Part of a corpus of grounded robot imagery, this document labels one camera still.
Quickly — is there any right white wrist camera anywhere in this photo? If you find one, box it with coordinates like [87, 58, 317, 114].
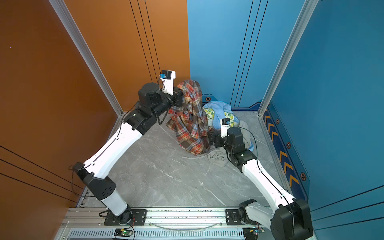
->
[221, 118, 231, 138]

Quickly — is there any grey cloth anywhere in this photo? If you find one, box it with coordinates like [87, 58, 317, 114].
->
[184, 128, 256, 170]

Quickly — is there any red plaid cloth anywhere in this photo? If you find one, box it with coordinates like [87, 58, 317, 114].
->
[167, 80, 210, 156]

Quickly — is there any aluminium corner post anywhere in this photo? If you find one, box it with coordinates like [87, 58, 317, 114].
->
[47, 0, 124, 117]
[258, 0, 319, 117]

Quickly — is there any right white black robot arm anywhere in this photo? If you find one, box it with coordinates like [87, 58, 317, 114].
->
[208, 127, 314, 240]

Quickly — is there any green circuit board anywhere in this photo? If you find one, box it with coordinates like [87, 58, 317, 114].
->
[114, 228, 135, 240]

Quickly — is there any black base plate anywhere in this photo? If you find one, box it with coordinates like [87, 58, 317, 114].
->
[225, 208, 257, 226]
[99, 209, 148, 227]

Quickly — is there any aluminium mounting rail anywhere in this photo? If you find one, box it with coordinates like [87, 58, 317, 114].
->
[59, 206, 313, 230]

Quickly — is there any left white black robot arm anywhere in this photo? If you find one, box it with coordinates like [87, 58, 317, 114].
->
[72, 83, 183, 226]

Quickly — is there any right aluminium corner post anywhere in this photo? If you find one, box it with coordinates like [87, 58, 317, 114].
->
[258, 0, 319, 117]

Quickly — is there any yellow lemon print cloth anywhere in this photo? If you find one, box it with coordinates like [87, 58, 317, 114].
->
[204, 108, 235, 129]

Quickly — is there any light blue cloth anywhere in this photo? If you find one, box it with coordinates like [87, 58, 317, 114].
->
[203, 102, 254, 152]

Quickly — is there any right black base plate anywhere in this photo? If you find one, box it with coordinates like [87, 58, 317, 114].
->
[225, 208, 257, 226]

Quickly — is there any left aluminium corner post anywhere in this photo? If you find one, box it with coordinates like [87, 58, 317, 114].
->
[47, 0, 124, 117]

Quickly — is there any small board with wires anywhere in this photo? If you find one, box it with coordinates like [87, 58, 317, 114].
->
[243, 228, 265, 240]

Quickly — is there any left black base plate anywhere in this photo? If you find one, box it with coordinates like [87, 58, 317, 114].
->
[99, 209, 148, 227]

